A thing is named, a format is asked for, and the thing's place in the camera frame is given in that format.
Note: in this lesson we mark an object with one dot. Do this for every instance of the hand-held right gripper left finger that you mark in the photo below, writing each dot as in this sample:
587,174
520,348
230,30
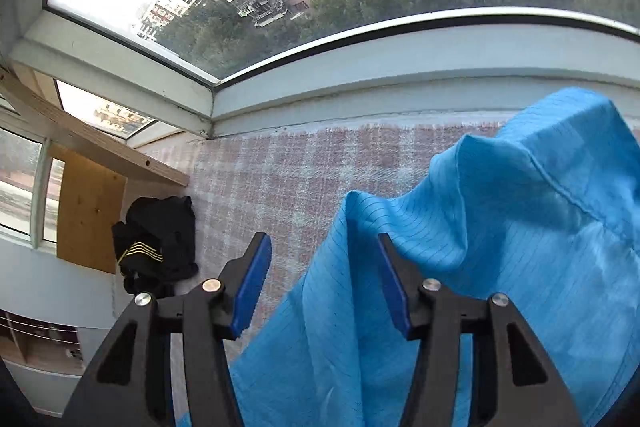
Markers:
252,287

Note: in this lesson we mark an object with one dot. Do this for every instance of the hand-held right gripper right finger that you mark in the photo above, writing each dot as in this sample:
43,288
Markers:
395,292

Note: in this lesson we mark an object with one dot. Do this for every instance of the blue zip coat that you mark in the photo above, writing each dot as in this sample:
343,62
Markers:
500,232

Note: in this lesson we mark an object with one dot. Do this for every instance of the black garment with yellow stripes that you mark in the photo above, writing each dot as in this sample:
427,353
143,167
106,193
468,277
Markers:
160,227

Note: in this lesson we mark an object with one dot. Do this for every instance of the knotty pine board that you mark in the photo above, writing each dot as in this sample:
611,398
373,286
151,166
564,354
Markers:
90,217

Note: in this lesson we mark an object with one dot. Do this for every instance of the light wooden board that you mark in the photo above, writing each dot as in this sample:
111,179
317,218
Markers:
100,147

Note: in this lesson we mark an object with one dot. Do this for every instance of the white window frame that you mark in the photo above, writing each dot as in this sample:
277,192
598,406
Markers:
350,72

